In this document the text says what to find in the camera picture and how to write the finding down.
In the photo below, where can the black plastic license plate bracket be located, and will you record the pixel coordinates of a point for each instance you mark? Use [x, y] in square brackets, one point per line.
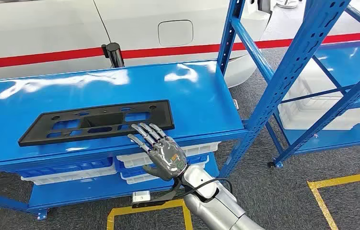
[40, 133]

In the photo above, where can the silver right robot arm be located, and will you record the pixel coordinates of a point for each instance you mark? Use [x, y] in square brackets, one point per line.
[218, 206]

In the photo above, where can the blue metal shelf rack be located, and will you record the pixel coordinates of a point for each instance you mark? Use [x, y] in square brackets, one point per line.
[167, 95]
[351, 63]

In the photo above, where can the white plastic crate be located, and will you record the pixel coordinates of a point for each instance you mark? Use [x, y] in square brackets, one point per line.
[205, 148]
[135, 180]
[71, 178]
[310, 117]

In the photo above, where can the metal floor socket plate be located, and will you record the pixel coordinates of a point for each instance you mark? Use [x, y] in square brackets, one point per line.
[236, 104]

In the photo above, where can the yellow floor tape square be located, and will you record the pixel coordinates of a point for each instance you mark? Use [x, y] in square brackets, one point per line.
[148, 208]

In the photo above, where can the white round base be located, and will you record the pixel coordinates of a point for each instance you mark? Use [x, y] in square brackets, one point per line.
[287, 3]

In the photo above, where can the white car body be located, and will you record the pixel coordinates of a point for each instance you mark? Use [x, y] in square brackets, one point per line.
[40, 25]

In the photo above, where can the black stanchion post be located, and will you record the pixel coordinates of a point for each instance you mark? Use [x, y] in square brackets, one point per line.
[114, 55]

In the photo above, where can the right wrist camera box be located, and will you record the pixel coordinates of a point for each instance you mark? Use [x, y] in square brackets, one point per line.
[141, 196]

